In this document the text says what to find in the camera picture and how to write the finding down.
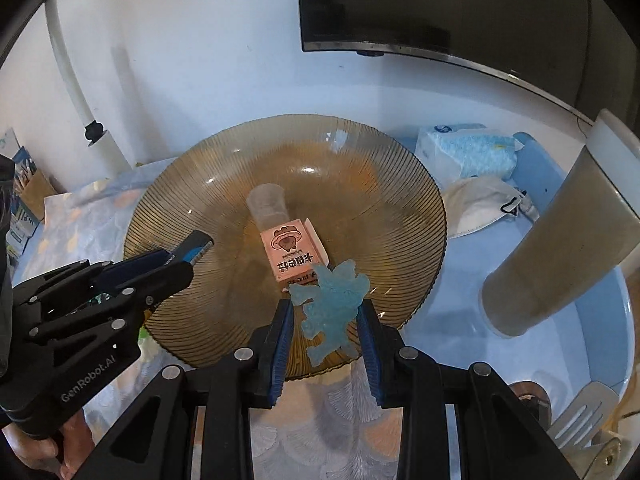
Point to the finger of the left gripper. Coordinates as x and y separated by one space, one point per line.
138 299
76 283

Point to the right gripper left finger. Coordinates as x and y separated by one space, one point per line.
154 438

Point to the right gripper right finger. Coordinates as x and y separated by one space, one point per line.
497 437

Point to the blue translucent figurine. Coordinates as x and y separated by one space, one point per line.
329 307

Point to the pink capybara card box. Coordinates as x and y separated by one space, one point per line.
293 249

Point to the light green translucent figurine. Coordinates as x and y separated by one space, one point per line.
147 345

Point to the person left hand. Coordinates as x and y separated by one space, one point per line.
41 454

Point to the white slotted spatula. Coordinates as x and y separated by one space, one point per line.
574 429

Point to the stack of books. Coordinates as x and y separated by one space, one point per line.
23 221

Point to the cardboard pen holder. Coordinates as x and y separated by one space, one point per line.
37 189

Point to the white desk lamp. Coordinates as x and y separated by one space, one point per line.
100 141

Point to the white face mask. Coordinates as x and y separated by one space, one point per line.
474 204

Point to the amber ribbed glass bowl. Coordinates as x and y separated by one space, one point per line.
368 197

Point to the blue tissue pack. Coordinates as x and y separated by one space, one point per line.
461 151

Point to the black monitor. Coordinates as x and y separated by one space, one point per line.
574 53

